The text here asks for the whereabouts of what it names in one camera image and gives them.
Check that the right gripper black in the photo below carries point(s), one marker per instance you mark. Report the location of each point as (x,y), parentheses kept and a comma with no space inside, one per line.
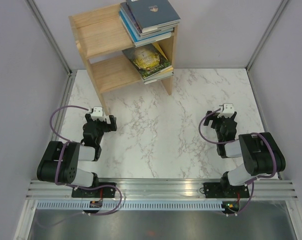
(211,118)

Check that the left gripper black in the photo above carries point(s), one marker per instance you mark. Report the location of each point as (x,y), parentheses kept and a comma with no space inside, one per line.
(89,118)

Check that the black book white lettering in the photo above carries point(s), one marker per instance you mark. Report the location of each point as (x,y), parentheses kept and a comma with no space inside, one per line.
(157,81)

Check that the pale green thin file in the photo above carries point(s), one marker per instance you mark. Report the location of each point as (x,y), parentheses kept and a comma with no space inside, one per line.
(158,77)

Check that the green Alice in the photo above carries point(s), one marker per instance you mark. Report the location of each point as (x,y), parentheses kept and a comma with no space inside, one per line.
(146,62)

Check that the bright blue book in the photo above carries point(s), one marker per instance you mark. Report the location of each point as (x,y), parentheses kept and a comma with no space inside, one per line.
(148,40)

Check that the yellow book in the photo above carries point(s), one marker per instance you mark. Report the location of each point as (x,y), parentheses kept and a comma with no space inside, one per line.
(159,52)

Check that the light blue book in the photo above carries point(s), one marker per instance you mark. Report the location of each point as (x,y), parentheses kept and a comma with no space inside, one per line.
(135,37)

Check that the navy blue crest book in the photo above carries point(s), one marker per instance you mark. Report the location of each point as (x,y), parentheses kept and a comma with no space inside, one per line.
(151,15)

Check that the dark purple galaxy book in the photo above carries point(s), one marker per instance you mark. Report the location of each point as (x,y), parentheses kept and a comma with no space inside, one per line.
(136,25)

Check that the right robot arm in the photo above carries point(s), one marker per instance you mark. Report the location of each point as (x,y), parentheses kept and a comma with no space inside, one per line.
(262,157)

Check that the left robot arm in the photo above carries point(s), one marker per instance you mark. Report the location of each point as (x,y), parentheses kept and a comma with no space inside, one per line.
(60,161)

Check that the wooden two-tier shelf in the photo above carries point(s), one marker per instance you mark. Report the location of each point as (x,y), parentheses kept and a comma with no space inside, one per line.
(100,37)

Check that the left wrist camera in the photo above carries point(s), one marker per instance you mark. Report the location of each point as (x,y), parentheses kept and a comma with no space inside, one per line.
(97,112)

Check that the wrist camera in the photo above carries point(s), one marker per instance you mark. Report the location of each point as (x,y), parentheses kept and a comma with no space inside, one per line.
(227,110)
(97,112)

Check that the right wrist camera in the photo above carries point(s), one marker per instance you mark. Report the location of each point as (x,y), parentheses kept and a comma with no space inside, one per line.
(227,110)

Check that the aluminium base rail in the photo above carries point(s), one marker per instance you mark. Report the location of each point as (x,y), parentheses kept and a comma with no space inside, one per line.
(170,189)

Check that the white slotted cable duct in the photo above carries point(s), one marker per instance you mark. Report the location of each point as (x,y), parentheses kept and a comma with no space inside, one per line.
(133,205)

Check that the left aluminium frame post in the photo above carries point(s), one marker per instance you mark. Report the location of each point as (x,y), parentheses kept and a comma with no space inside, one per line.
(48,34)

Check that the aluminium frame post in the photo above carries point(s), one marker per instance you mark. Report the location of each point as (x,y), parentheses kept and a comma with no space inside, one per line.
(48,34)
(266,34)

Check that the right aluminium frame post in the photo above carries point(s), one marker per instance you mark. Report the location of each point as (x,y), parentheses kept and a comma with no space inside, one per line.
(266,34)

